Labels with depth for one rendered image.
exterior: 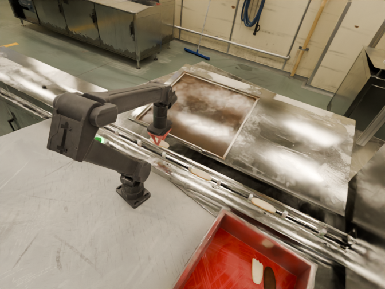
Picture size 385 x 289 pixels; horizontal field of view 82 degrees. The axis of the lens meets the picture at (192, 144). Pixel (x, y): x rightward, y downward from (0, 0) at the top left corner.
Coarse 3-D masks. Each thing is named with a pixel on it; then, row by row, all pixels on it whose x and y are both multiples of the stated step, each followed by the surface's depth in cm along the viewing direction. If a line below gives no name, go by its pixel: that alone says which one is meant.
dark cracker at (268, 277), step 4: (268, 268) 72; (264, 272) 71; (268, 272) 71; (272, 272) 71; (264, 276) 70; (268, 276) 70; (272, 276) 70; (264, 280) 69; (268, 280) 69; (272, 280) 69; (264, 284) 68; (268, 284) 68; (272, 284) 68; (264, 288) 68; (268, 288) 67; (272, 288) 67
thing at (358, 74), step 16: (368, 48) 239; (352, 64) 263; (368, 64) 203; (384, 64) 188; (352, 80) 232; (368, 80) 184; (384, 80) 179; (336, 96) 272; (352, 96) 206; (368, 96) 190; (384, 96) 184; (336, 112) 238; (352, 112) 203; (368, 112) 196; (384, 128) 198
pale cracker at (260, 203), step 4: (252, 200) 88; (256, 200) 88; (260, 200) 88; (256, 204) 87; (260, 204) 87; (264, 204) 87; (268, 204) 87; (264, 208) 86; (268, 208) 86; (272, 208) 86; (272, 212) 85
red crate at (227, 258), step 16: (224, 240) 78; (240, 240) 79; (208, 256) 73; (224, 256) 74; (240, 256) 74; (256, 256) 75; (192, 272) 69; (208, 272) 70; (224, 272) 70; (240, 272) 71; (288, 272) 72; (192, 288) 66; (208, 288) 66; (224, 288) 67; (240, 288) 67; (256, 288) 68; (288, 288) 69
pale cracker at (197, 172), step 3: (192, 171) 95; (195, 171) 95; (198, 171) 95; (201, 171) 96; (195, 174) 95; (198, 174) 94; (201, 174) 94; (204, 174) 94; (207, 174) 95; (201, 177) 94; (204, 177) 94; (207, 177) 94; (210, 177) 94; (207, 180) 93
